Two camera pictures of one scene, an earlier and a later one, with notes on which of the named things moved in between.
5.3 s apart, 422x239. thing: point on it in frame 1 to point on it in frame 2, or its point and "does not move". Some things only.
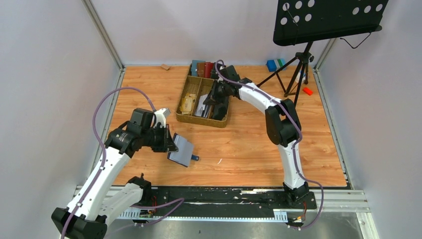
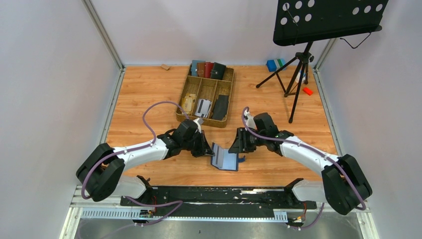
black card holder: (213, 73) does not move
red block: (307, 91) does not move
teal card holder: (194, 67) does not move
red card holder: (208, 67) does not move
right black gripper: (215, 97) to (244, 141)
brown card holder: (201, 69) does not move
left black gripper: (169, 139) to (202, 145)
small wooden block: (165, 66) does not move
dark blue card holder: (183, 156) to (224, 160)
